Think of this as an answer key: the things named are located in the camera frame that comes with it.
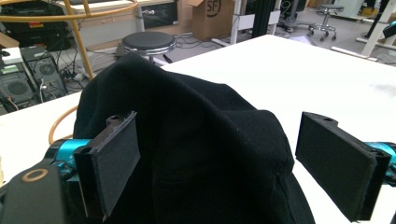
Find black round stool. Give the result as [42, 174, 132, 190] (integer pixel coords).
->
[120, 31, 177, 64]

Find white stand leg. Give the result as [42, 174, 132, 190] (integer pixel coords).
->
[330, 0, 396, 62]

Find black knit garment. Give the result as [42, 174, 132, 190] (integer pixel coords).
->
[72, 51, 316, 224]

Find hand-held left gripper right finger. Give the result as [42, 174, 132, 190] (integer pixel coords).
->
[294, 111, 396, 223]

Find black floor cables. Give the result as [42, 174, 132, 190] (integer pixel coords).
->
[173, 33, 224, 50]

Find black equipment case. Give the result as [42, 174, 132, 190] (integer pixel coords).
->
[0, 2, 73, 52]

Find brown cardboard box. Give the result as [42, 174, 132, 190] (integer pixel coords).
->
[186, 0, 235, 41]

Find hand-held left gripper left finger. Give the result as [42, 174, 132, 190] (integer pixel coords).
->
[46, 110, 141, 222]

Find white table leg frame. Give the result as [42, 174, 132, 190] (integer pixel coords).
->
[211, 0, 282, 48]

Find black computer tower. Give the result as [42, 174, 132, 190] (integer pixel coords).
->
[0, 64, 39, 112]
[20, 46, 68, 102]

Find wooden hoop frame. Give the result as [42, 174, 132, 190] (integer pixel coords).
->
[0, 0, 140, 146]

